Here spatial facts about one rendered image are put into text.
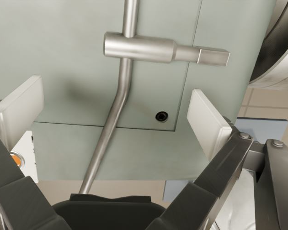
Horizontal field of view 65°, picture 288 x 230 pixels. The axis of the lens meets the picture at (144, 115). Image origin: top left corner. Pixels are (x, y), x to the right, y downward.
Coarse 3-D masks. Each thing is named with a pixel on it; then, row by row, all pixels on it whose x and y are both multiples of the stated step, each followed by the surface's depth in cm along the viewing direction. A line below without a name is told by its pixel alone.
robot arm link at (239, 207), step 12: (240, 180) 76; (252, 180) 77; (240, 192) 72; (252, 192) 71; (228, 204) 71; (240, 204) 69; (252, 204) 68; (228, 216) 70; (240, 216) 67; (252, 216) 66; (228, 228) 70; (240, 228) 67; (252, 228) 65
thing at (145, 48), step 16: (112, 32) 20; (112, 48) 19; (128, 48) 20; (144, 48) 20; (160, 48) 20; (176, 48) 20; (192, 48) 21; (208, 48) 21; (208, 64) 21; (224, 64) 21
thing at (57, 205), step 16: (64, 208) 8; (80, 208) 8; (96, 208) 8; (112, 208) 8; (128, 208) 8; (144, 208) 8; (160, 208) 8; (80, 224) 7; (96, 224) 8; (112, 224) 8; (128, 224) 8; (144, 224) 8
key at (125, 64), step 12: (132, 0) 18; (132, 12) 19; (132, 24) 19; (132, 36) 20; (120, 60) 21; (132, 60) 21; (120, 72) 21; (120, 84) 22; (120, 96) 22; (120, 108) 23; (108, 120) 24; (108, 132) 24; (96, 156) 26; (96, 168) 26; (84, 180) 28; (84, 192) 28
